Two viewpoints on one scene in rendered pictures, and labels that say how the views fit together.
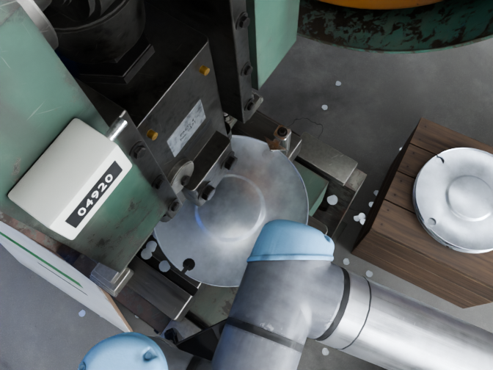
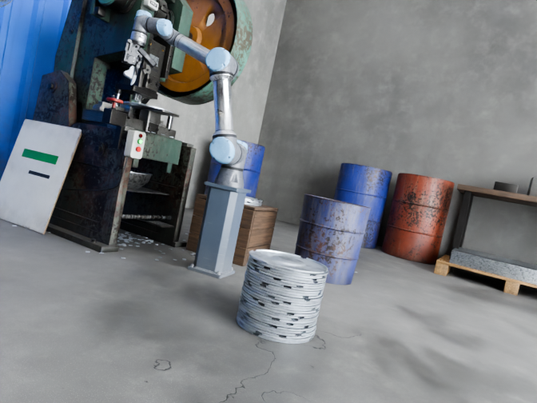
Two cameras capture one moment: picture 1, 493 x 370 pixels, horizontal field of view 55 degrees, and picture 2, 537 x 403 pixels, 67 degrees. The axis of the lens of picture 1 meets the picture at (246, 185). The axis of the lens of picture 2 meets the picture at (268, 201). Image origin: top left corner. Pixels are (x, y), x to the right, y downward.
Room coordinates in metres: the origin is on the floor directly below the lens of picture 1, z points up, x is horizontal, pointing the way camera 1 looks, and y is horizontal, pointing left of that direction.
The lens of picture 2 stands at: (-2.22, -0.17, 0.52)
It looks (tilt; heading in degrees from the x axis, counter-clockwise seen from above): 3 degrees down; 347
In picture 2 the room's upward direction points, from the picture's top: 12 degrees clockwise
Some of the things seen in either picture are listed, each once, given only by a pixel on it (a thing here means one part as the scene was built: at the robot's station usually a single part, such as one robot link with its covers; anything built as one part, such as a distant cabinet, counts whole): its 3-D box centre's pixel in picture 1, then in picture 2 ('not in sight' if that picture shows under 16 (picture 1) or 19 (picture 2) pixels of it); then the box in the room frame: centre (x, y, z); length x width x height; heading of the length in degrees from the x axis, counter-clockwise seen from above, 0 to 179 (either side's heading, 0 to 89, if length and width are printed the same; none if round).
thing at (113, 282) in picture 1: (124, 247); (110, 104); (0.22, 0.24, 0.76); 0.17 x 0.06 x 0.10; 138
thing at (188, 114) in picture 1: (164, 121); (147, 64); (0.31, 0.10, 1.04); 0.17 x 0.15 x 0.30; 48
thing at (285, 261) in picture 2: not in sight; (288, 261); (-0.83, -0.62, 0.25); 0.29 x 0.29 x 0.01
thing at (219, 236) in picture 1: (229, 207); (149, 109); (0.26, 0.04, 0.78); 0.29 x 0.29 x 0.01
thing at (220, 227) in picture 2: not in sight; (220, 229); (-0.16, -0.44, 0.23); 0.19 x 0.19 x 0.45; 58
